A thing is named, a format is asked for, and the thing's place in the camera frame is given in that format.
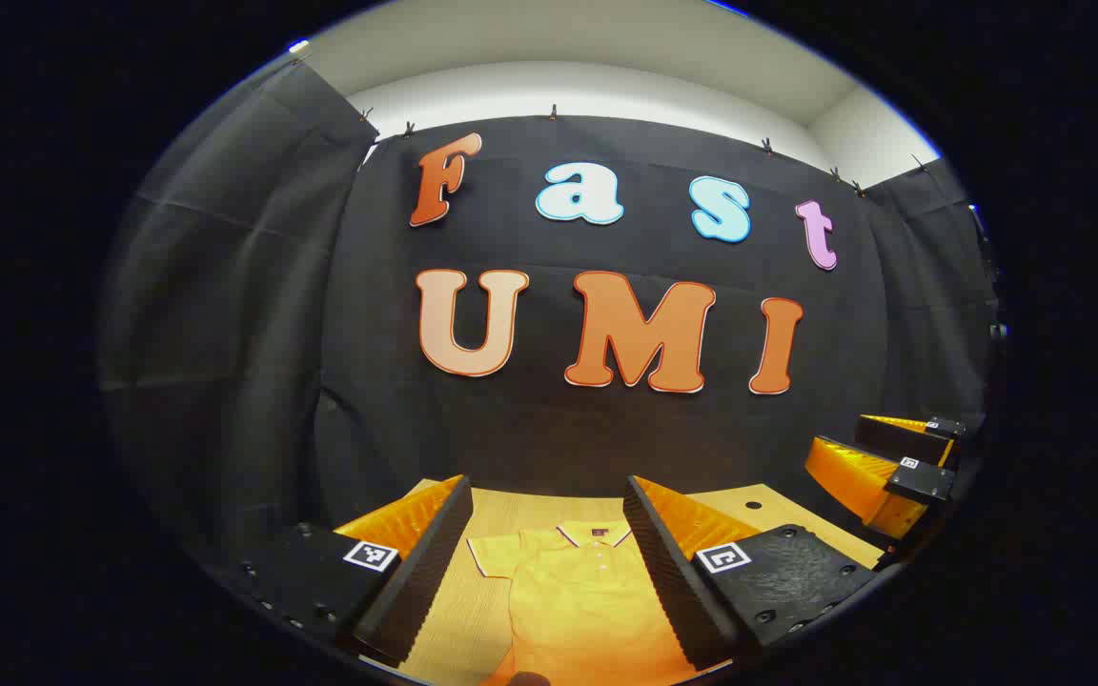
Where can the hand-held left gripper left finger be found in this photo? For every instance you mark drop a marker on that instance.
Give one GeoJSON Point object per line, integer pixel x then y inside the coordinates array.
{"type": "Point", "coordinates": [425, 572]}

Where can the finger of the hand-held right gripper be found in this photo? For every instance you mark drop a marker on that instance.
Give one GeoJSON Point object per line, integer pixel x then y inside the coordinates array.
{"type": "Point", "coordinates": [883, 491]}
{"type": "Point", "coordinates": [902, 436]}

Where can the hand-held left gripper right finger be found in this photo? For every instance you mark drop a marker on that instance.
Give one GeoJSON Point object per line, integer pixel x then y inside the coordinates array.
{"type": "Point", "coordinates": [673, 581]}

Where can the orange T-shirt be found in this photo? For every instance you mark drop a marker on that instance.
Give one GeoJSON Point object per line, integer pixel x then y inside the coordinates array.
{"type": "Point", "coordinates": [578, 610]}

